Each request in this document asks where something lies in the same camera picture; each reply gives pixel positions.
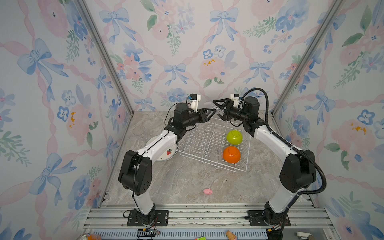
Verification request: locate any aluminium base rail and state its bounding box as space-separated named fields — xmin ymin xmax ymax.
xmin=83 ymin=201 xmax=339 ymax=240

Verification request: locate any right aluminium corner post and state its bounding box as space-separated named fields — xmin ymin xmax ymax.
xmin=271 ymin=0 xmax=344 ymax=116

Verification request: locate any small pink object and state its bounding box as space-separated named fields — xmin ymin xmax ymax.
xmin=203 ymin=188 xmax=213 ymax=196

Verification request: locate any watermelon pattern plate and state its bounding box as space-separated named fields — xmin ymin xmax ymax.
xmin=157 ymin=147 xmax=177 ymax=161

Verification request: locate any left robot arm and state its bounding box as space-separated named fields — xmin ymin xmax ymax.
xmin=118 ymin=103 xmax=216 ymax=225

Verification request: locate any lime green bowl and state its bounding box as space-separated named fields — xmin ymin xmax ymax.
xmin=227 ymin=130 xmax=243 ymax=145

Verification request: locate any orange bowl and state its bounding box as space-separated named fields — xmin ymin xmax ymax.
xmin=223 ymin=146 xmax=241 ymax=164

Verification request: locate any clear glass cup back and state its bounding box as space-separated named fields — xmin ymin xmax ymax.
xmin=133 ymin=126 xmax=146 ymax=137

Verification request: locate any clear glass cup front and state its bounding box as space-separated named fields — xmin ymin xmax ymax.
xmin=212 ymin=147 xmax=223 ymax=158

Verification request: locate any white wire dish rack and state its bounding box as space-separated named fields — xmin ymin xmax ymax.
xmin=177 ymin=116 xmax=251 ymax=172

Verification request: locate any left aluminium corner post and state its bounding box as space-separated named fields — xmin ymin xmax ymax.
xmin=74 ymin=0 xmax=134 ymax=117

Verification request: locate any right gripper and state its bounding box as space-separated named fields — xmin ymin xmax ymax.
xmin=212 ymin=100 xmax=249 ymax=125

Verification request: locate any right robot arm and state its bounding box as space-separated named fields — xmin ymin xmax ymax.
xmin=213 ymin=97 xmax=316 ymax=226

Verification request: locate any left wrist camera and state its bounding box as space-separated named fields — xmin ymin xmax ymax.
xmin=187 ymin=94 xmax=201 ymax=113

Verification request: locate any black corrugated cable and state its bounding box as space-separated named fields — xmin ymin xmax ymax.
xmin=241 ymin=87 xmax=327 ymax=197

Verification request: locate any aluminium corner post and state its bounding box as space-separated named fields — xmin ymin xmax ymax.
xmin=74 ymin=0 xmax=134 ymax=117
xmin=271 ymin=0 xmax=344 ymax=116

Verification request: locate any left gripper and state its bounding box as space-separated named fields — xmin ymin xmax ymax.
xmin=182 ymin=109 xmax=215 ymax=131

